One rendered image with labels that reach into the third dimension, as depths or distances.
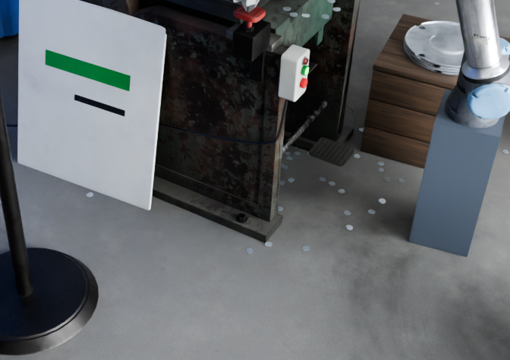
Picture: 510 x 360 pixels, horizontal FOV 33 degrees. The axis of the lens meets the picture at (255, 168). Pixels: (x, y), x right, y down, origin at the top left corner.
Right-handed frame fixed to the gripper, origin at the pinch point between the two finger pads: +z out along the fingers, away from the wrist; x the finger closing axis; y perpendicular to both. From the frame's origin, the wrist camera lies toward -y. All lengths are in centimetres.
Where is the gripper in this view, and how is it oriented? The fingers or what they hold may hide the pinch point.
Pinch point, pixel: (250, 5)
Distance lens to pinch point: 219.0
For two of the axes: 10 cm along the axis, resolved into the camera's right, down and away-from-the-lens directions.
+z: -0.5, 7.8, 6.2
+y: -4.9, 5.3, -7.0
